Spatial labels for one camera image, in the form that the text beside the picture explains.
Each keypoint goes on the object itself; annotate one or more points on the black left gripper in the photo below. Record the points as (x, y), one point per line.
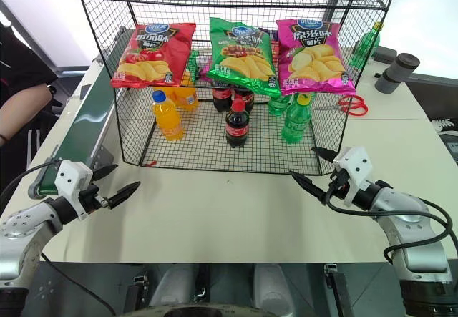
(91, 199)

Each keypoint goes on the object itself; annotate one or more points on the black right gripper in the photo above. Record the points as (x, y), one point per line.
(339, 184)

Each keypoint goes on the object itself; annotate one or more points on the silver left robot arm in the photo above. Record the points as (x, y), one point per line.
(18, 224)

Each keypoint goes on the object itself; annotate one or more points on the person's bare forearm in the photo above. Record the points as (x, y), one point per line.
(21, 107)

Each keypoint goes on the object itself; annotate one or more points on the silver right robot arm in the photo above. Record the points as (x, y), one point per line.
(418, 245)

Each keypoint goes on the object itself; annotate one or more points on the green conveyor belt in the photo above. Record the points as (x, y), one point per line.
(86, 116)

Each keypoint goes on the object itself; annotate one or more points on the small red tie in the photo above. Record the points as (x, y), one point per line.
(152, 162)

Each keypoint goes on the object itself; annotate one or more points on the green soda bottle yellow label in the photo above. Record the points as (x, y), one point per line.
(295, 122)

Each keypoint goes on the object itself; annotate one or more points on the red plastic rings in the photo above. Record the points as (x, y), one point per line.
(358, 108)

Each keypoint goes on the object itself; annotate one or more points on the orange soda bottle blue cap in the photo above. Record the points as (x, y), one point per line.
(168, 118)

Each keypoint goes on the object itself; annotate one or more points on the cola bottle red cap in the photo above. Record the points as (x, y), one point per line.
(237, 125)

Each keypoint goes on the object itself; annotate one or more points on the magenta chips bag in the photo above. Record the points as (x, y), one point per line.
(315, 59)

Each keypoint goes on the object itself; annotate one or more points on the grey cylinder roll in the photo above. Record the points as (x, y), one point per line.
(395, 73)

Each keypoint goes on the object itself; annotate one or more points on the grey rounded shape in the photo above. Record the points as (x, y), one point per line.
(272, 286)

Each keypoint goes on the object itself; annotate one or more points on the green chips bag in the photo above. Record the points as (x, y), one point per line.
(243, 59)

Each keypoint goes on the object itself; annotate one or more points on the red chips bag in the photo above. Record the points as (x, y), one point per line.
(154, 56)

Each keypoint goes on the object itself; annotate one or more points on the grey box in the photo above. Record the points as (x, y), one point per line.
(384, 54)

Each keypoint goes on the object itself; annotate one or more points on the black machine housing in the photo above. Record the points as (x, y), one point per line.
(436, 98)

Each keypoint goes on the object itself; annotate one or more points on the person in black clothes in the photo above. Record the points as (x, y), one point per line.
(16, 66)

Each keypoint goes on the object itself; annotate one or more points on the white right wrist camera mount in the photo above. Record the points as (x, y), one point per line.
(354, 163)

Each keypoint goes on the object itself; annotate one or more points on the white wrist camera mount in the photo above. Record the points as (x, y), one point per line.
(354, 163)
(71, 177)

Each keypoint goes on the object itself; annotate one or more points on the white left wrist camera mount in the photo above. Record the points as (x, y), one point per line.
(71, 177)

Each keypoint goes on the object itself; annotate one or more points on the black metal bracket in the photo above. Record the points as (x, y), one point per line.
(136, 292)
(338, 288)

